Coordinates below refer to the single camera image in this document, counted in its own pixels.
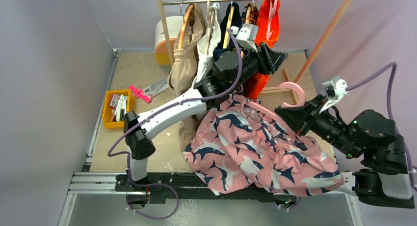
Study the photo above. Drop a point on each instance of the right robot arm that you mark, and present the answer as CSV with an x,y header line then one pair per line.
x,y
384,180

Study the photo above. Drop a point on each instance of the yellow plastic bin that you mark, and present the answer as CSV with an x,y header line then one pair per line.
x,y
117,104

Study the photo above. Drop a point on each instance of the printed flat package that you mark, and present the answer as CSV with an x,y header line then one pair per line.
x,y
157,87

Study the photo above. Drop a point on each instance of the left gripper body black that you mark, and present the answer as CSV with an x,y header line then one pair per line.
x,y
251,64

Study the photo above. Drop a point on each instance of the orange hanger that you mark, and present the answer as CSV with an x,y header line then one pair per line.
x,y
185,26

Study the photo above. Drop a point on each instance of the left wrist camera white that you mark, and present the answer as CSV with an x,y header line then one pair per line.
x,y
245,36

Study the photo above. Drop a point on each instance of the white shorts on hanger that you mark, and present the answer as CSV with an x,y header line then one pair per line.
x,y
207,44

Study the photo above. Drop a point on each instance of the orange shorts on hanger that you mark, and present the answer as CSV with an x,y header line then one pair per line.
x,y
255,84

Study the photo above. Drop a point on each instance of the beige shorts on hanger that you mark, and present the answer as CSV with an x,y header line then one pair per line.
x,y
185,64

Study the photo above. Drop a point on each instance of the pink shark print shorts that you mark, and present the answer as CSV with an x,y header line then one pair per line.
x,y
238,145

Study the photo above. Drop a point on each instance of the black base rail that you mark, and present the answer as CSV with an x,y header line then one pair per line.
x,y
157,187

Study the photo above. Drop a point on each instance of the wooden clothes rack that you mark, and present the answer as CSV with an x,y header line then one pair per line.
x,y
230,16

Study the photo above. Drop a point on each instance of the patterned shorts on hanger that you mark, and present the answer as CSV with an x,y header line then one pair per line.
x,y
250,14

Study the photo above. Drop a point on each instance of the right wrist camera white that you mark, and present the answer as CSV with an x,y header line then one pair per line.
x,y
335,90

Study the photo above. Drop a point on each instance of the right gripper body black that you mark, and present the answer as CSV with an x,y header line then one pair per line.
x,y
308,114

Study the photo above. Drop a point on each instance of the pink plastic clip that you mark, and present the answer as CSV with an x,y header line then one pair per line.
x,y
139,93

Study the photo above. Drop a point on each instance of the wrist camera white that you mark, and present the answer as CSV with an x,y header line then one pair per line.
x,y
245,36
335,90

